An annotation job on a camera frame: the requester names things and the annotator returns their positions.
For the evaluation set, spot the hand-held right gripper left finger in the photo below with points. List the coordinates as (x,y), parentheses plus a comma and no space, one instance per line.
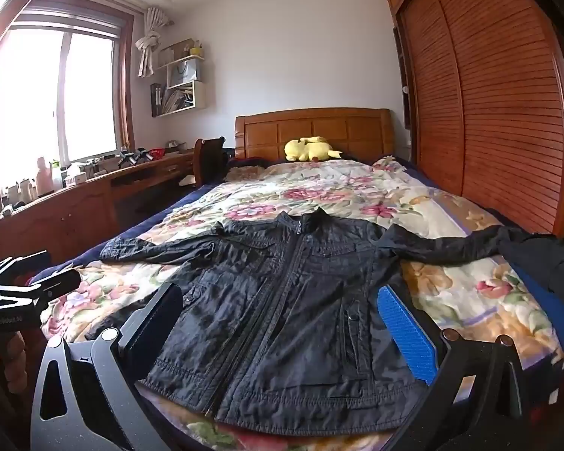
(160,322)

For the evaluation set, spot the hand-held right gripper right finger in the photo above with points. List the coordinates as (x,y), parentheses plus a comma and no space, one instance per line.
(404,329)

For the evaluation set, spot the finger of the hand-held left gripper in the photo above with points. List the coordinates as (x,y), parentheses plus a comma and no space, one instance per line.
(56,283)
(26,263)

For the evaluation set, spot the black jacket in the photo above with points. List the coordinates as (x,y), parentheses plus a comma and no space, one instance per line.
(286,300)

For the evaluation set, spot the person's left hand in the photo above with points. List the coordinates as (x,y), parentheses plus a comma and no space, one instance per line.
(9,371)

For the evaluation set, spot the wooden desk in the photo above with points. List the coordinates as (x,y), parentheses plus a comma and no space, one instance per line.
(75,206)

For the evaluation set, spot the pink bottle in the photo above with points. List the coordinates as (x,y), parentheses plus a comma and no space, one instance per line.
(44,176)

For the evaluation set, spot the white tissue box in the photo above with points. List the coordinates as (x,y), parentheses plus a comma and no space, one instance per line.
(75,176)

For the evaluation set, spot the blue cloth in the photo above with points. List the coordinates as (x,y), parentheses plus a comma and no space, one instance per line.
(540,298)

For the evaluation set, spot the black gripper devices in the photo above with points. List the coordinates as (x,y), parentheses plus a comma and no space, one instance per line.
(134,157)

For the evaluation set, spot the dark garment pile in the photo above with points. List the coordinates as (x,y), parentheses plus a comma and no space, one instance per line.
(545,258)

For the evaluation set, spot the floral blanket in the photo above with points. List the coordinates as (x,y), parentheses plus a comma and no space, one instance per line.
(310,192)

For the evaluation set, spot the wooden chair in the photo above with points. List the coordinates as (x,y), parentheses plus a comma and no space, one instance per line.
(209,159)

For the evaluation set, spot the dark pillow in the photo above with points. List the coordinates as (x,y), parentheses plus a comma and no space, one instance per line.
(244,163)

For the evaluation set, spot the window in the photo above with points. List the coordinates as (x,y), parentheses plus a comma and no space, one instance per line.
(89,94)

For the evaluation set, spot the yellow plush toy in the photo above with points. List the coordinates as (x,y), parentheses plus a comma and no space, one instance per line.
(308,149)

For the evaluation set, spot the wooden bed headboard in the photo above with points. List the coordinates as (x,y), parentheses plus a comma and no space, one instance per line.
(272,131)

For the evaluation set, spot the wooden louvred wardrobe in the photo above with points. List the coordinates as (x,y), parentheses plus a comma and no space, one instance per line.
(479,103)

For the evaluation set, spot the white paper bag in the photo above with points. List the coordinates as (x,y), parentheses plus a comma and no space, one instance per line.
(184,73)

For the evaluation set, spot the tied beige curtain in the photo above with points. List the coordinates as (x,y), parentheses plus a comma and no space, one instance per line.
(151,42)

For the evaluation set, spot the brown cardboard box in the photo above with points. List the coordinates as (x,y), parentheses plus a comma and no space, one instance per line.
(175,51)

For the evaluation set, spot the yellow shelf ornament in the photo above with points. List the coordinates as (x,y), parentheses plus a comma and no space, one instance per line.
(196,49)

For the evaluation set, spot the white wall shelf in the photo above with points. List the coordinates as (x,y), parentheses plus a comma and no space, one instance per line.
(188,103)

